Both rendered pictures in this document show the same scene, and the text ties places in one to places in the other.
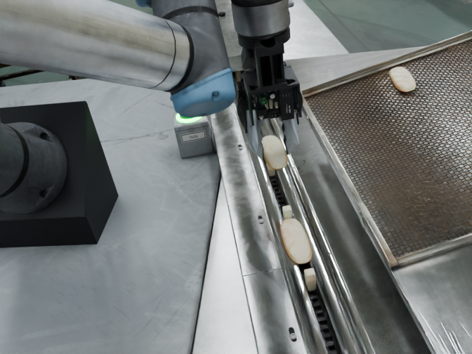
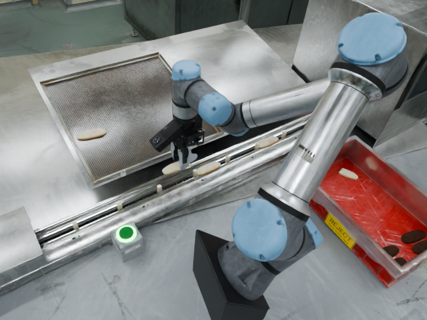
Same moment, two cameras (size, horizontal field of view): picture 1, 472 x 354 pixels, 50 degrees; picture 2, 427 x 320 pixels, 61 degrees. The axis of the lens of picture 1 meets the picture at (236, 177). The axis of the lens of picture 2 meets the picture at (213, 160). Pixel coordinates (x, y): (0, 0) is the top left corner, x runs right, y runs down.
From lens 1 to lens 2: 132 cm
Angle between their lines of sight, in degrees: 86
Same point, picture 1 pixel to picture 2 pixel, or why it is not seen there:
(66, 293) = not seen: hidden behind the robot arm
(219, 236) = (207, 204)
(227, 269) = (225, 194)
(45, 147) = not seen: hidden behind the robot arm
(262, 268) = (230, 171)
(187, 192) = (178, 232)
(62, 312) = not seen: hidden behind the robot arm
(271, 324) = (253, 162)
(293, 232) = (207, 167)
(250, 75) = (188, 134)
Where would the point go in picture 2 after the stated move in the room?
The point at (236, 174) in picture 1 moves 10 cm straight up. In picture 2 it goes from (172, 199) to (172, 178)
